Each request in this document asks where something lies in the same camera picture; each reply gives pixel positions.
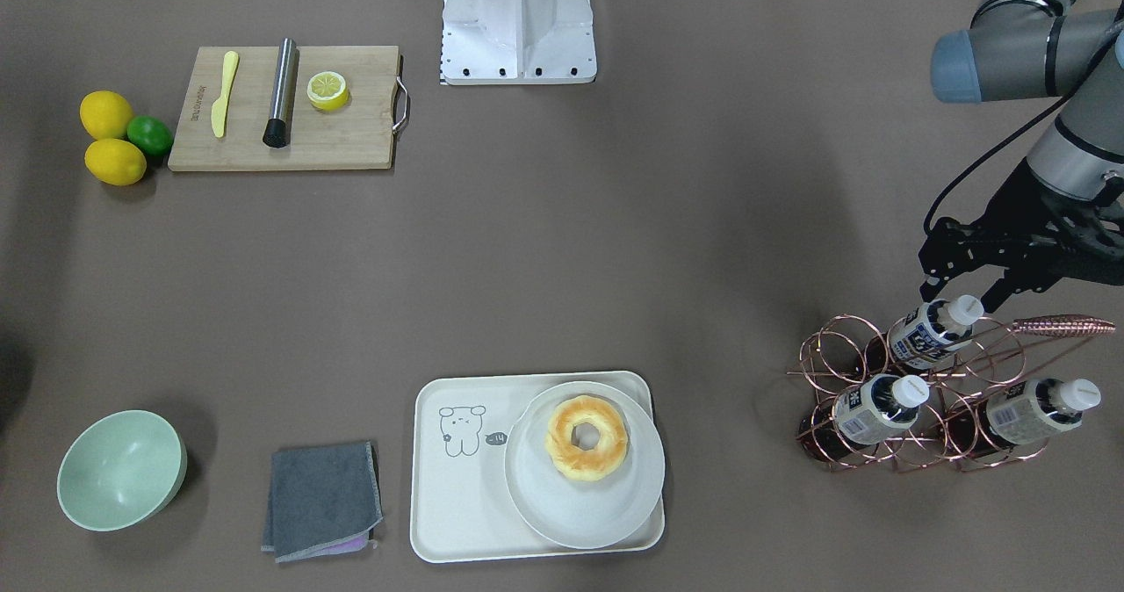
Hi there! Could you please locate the cream rabbit print tray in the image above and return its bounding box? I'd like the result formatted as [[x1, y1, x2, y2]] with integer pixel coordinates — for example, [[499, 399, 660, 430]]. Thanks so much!
[[410, 371, 664, 563]]

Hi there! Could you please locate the grey folded cloth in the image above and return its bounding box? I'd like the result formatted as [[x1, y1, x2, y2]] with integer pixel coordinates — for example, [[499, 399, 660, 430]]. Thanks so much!
[[261, 441, 383, 563]]

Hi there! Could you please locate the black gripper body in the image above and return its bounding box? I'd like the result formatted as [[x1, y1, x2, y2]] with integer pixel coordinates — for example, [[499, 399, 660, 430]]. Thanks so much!
[[953, 161, 1123, 286]]

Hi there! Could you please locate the tea bottle robot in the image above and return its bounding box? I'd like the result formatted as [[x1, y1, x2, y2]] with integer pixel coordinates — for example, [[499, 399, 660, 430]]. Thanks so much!
[[856, 295, 984, 375]]

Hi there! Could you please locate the half lemon slice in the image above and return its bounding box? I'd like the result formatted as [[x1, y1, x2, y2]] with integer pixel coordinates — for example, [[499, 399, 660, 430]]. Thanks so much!
[[306, 70, 350, 112]]

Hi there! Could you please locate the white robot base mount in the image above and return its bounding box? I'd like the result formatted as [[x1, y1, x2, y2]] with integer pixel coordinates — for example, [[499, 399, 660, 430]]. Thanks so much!
[[439, 0, 598, 85]]

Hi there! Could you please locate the yellow lemon upper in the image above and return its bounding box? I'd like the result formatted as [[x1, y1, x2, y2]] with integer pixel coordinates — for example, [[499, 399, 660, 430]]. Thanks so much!
[[79, 90, 135, 142]]

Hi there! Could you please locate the tea bottle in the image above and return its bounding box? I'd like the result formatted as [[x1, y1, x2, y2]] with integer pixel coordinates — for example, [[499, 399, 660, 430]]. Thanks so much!
[[948, 379, 1102, 458], [797, 373, 930, 461]]

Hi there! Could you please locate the yellow lemon lower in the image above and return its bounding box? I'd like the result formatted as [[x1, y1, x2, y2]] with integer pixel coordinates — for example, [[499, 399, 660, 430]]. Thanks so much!
[[84, 139, 148, 186]]

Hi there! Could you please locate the green lime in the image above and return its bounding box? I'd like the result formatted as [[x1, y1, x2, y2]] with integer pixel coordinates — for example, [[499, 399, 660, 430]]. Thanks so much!
[[126, 115, 174, 157]]

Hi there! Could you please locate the copper wire bottle rack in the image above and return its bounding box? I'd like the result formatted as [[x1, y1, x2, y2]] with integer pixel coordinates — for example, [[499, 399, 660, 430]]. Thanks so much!
[[790, 315, 1116, 473]]

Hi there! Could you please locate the yellow lemon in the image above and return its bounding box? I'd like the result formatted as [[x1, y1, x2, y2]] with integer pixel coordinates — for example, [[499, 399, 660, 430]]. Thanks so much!
[[84, 139, 148, 186], [79, 90, 135, 142]]

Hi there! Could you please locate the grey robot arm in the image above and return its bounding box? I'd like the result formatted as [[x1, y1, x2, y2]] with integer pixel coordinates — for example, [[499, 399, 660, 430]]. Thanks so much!
[[919, 0, 1123, 312]]

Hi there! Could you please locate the glazed donut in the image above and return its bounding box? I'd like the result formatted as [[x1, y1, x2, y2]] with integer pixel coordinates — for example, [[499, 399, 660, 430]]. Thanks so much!
[[544, 395, 629, 481]]

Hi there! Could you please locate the steel muddler black tip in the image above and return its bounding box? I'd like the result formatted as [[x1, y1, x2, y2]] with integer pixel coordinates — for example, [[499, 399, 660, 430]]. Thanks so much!
[[262, 37, 299, 148]]

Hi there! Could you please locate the yellow plastic knife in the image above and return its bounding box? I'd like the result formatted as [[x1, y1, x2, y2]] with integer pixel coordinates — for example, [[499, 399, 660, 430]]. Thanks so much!
[[210, 49, 241, 139]]

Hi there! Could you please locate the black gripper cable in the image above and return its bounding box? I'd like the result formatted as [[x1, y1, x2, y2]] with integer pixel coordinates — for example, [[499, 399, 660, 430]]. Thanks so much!
[[923, 39, 1124, 237]]

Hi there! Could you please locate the white round plate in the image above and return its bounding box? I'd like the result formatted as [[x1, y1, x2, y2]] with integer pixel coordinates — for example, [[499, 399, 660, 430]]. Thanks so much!
[[504, 380, 667, 552]]

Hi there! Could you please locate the mint green bowl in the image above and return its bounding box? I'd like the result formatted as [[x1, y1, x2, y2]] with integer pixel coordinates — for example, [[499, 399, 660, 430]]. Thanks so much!
[[56, 409, 188, 532]]

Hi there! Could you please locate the bamboo cutting board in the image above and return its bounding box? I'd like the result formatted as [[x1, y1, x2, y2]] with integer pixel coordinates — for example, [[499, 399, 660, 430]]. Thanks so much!
[[167, 45, 401, 172]]

